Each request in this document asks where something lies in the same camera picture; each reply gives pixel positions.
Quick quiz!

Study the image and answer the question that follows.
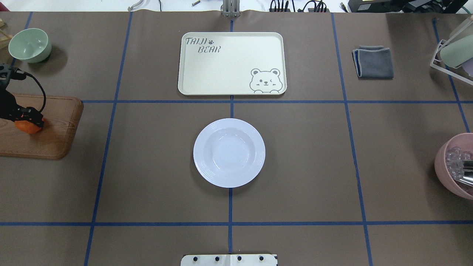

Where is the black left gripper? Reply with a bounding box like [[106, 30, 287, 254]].
[[0, 89, 45, 127]]

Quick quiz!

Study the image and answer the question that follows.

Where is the orange fruit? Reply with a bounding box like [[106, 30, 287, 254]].
[[14, 120, 43, 134]]

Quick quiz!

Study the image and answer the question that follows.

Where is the wooden tray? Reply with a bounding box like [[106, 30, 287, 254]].
[[0, 94, 84, 160]]

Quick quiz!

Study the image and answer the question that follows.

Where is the cream bear tray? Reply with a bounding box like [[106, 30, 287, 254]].
[[177, 32, 287, 95]]

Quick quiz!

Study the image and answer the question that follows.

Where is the green bowl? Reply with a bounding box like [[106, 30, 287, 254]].
[[8, 28, 52, 63]]

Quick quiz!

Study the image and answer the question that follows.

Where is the wooden cup rack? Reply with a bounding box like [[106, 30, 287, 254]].
[[0, 19, 13, 49]]

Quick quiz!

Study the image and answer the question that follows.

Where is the white plate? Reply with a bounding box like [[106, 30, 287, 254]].
[[193, 118, 266, 188]]

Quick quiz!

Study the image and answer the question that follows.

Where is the grey folded cloth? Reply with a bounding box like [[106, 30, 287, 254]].
[[352, 45, 394, 79]]

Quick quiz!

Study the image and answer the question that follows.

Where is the black monitor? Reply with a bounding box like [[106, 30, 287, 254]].
[[347, 0, 468, 14]]

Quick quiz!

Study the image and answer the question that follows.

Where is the pink bowl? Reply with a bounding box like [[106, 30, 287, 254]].
[[434, 133, 473, 200]]

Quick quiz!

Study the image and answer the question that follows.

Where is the green pastel cup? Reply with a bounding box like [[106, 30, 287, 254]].
[[440, 35, 473, 68]]

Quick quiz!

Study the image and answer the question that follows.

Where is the metal scoop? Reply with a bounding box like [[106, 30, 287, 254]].
[[452, 160, 473, 186]]

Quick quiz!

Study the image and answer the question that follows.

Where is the purple pastel cup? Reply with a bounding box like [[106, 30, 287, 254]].
[[462, 58, 473, 77]]

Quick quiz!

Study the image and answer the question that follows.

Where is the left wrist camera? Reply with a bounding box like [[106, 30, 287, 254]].
[[0, 63, 27, 90]]

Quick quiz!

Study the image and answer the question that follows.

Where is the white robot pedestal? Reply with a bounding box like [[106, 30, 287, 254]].
[[180, 254, 278, 266]]

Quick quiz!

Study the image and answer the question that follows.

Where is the aluminium frame post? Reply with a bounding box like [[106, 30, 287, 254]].
[[220, 0, 241, 18]]

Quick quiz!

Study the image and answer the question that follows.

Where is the white wire cup rack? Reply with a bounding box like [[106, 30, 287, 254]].
[[430, 15, 473, 85]]

